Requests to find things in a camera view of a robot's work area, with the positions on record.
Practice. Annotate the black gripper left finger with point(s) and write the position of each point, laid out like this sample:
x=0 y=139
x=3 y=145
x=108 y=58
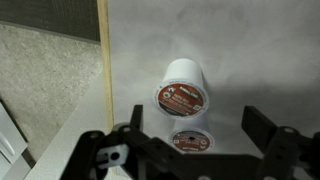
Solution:
x=136 y=120

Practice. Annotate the white coffee pod cup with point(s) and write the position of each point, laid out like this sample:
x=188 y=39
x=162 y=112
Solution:
x=192 y=136
x=182 y=94

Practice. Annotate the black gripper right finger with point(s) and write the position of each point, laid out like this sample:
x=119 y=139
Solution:
x=259 y=128

